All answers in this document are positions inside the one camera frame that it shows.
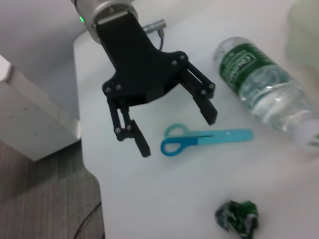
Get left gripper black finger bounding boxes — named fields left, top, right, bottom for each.
left=106, top=97, right=152, bottom=158
left=174, top=60, right=218, bottom=126

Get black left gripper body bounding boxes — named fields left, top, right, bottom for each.
left=95, top=11, right=189, bottom=107

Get clear water bottle green label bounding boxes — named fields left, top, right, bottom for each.
left=213, top=36, right=319, bottom=155

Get green plastic wrapper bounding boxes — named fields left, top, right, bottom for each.
left=214, top=199, right=260, bottom=237

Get blue scissors with cover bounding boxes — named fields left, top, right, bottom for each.
left=160, top=123, right=254, bottom=158

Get pale green glass fruit plate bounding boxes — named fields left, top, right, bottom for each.
left=285, top=0, right=319, bottom=73

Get white cabinet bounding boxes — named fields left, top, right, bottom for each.
left=0, top=54, right=82, bottom=162

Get left gripper cable with plug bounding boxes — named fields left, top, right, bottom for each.
left=142, top=19, right=168, bottom=48

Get thin black floor cable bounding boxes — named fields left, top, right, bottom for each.
left=72, top=200, right=103, bottom=239

